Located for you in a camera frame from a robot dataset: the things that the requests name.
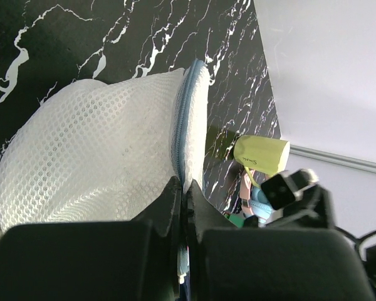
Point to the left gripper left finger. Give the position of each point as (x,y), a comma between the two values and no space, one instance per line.
(164,212)

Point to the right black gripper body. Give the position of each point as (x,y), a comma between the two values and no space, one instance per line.
(314,210)

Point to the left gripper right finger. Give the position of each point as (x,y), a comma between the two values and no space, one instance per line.
(205,224)

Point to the white mesh laundry bag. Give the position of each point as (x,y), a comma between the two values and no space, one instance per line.
(104,152)

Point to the yellow mug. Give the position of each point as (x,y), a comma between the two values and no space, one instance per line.
(266,155)

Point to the green ring binder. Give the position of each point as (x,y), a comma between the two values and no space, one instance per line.
(236,220)

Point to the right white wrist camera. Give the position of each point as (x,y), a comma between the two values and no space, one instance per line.
(284,188)

